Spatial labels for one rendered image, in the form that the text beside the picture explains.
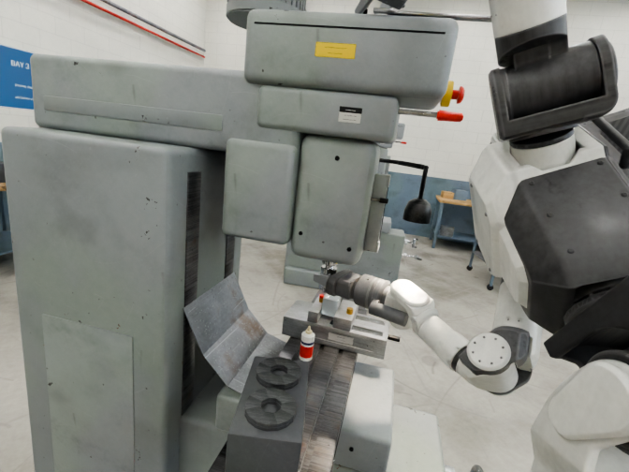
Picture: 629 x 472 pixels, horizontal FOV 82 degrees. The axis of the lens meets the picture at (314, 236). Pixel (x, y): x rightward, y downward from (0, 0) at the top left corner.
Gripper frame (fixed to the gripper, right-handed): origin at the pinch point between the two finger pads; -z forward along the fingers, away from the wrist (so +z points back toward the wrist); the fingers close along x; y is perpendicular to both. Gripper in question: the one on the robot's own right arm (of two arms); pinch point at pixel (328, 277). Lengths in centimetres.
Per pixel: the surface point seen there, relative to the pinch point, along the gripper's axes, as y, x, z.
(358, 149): -37.1, 7.6, 8.3
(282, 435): 8, 47, 22
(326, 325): 19.8, -8.3, -3.2
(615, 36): -259, -721, 65
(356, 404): 35.0, 0.1, 14.8
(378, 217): -20.2, -2.4, 11.9
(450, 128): -91, -640, -147
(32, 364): 36, 51, -69
